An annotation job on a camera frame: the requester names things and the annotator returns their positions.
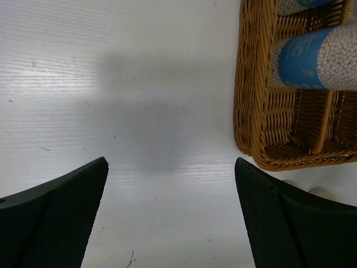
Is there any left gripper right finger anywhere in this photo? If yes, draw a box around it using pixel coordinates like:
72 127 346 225
235 157 356 267

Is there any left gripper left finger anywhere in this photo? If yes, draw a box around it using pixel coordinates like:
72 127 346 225
1 157 109 267

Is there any silver-lid bottle blue label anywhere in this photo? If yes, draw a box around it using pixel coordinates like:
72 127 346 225
270 23 356 91
277 0 333 16

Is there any pink-lid spice bottle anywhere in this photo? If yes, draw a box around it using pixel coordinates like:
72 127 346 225
284 180 335 200

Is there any brown wicker divided basket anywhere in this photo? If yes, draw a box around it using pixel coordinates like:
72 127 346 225
233 1 356 171

